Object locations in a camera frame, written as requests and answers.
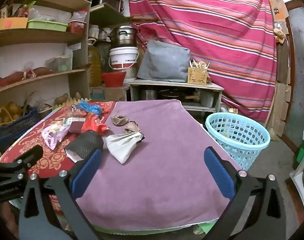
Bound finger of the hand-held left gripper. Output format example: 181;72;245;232
0;144;44;180

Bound clear plastic container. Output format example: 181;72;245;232
45;55;73;72

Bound tall wooden shelf rack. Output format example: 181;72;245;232
0;0;131;130

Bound silver foil wrapper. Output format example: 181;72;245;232
65;149;83;163

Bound blue plastic crate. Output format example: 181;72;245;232
0;107;39;138

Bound grey fabric cushion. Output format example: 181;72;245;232
137;40;191;83

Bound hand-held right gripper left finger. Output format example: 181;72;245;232
19;149;103;240

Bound blue plastic bag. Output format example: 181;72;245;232
78;101;102;117

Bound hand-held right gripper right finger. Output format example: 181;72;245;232
204;146;286;240

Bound dark red wrapper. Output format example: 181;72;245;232
69;121;86;133

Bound green plastic container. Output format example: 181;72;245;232
296;140;304;163

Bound low white shelf unit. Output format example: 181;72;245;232
127;79;224;113

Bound red plastic bowl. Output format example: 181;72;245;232
101;71;127;88

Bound yellow cardboard box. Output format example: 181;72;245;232
0;17;29;32

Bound small steel pot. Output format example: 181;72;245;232
140;89;159;100

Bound group of white jars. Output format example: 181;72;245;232
89;25;113;40

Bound small red basket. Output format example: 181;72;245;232
67;21;87;34

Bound purple towel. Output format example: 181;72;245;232
75;99;242;232

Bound brown cardboard box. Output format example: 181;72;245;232
90;85;128;102

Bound white plastic bucket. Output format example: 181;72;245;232
109;47;139;71

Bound wooden utensil holder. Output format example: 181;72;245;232
187;67;208;85

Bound bundle of wooden utensils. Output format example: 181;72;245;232
189;58;210;69

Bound large steel pot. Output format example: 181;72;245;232
109;26;138;48

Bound brown paper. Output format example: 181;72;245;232
124;121;141;133
110;110;129;126

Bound pink snack packet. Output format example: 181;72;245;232
41;124;70;150

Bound white paper bag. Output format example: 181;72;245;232
105;132;145;165

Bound wicker basket with fruit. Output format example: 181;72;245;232
0;101;23;127

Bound light blue plastic basket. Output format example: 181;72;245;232
205;112;271;172

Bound grey metal pot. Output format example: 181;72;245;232
199;90;215;108

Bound cardboard pieces on wall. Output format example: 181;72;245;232
273;82;291;137

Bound red striped hanging cloth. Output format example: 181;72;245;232
127;0;278;122

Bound red floral tablecloth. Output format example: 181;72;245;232
0;101;117;218

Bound yellow oil bottle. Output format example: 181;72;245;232
88;39;102;87

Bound dark cooking pan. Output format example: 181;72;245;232
159;89;185;100

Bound black plastic bag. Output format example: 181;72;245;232
65;132;104;160

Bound red plastic bag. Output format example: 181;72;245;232
81;112;108;136

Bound egg carton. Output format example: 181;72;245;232
52;97;92;108

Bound green plastic tray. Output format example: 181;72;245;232
27;19;68;32

